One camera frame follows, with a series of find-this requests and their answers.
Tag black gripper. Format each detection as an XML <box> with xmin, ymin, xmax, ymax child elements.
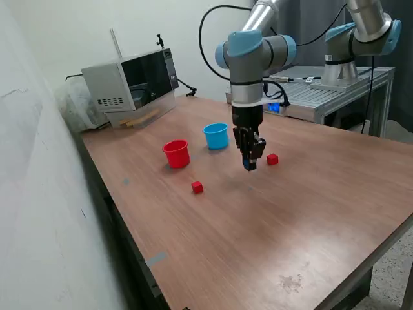
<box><xmin>231</xmin><ymin>102</ymin><xmax>267</xmax><ymax>172</ymax></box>

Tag aluminium robot base platform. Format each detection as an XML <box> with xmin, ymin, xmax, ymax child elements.
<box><xmin>225</xmin><ymin>65</ymin><xmax>396</xmax><ymax>138</ymax></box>

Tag blue plastic cup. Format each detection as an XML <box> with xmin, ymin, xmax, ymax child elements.
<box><xmin>202</xmin><ymin>122</ymin><xmax>230</xmax><ymax>150</ymax></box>

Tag red plastic cup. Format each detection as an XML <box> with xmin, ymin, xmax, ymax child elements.
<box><xmin>161</xmin><ymin>139</ymin><xmax>191</xmax><ymax>169</ymax></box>

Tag clear plastic box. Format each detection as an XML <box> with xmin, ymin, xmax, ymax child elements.
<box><xmin>108</xmin><ymin>92</ymin><xmax>177</xmax><ymax>129</ymax></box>

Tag dark grey curtain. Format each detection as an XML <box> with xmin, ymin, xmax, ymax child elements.
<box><xmin>251</xmin><ymin>0</ymin><xmax>413</xmax><ymax>133</ymax></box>

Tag wooden sticks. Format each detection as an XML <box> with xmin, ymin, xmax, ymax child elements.
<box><xmin>119</xmin><ymin>108</ymin><xmax>161</xmax><ymax>127</ymax></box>

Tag silver microwave oven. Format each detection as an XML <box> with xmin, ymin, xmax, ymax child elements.
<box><xmin>80</xmin><ymin>48</ymin><xmax>180</xmax><ymax>114</ymax></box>

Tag clear plastic bag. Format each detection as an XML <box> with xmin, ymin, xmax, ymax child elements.
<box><xmin>54</xmin><ymin>80</ymin><xmax>110</xmax><ymax>133</ymax></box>

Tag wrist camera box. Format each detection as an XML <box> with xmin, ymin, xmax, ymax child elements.
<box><xmin>263</xmin><ymin>98</ymin><xmax>290</xmax><ymax>114</ymax></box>

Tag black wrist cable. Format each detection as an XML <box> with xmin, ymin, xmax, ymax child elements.
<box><xmin>197</xmin><ymin>4</ymin><xmax>348</xmax><ymax>107</ymax></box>

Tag black hanging base cable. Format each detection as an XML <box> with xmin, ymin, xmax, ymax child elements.
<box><xmin>359</xmin><ymin>55</ymin><xmax>377</xmax><ymax>134</ymax></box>

